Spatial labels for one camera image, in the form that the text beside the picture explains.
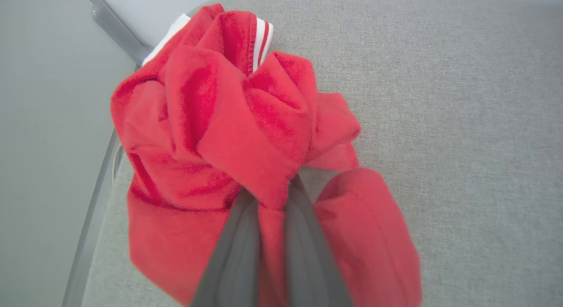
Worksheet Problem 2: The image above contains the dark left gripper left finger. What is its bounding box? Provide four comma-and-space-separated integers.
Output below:
189, 189, 261, 307

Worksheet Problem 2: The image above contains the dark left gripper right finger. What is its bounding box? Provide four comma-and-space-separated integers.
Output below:
283, 174, 353, 307

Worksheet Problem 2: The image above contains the red Bulls basketball jersey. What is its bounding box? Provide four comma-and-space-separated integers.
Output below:
110, 3, 423, 307

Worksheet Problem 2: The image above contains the grey fabric sofa cushion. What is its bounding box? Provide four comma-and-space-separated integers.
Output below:
81, 0, 563, 307

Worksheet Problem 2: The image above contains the grey metal sofa frame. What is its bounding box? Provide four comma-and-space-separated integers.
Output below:
62, 0, 152, 307

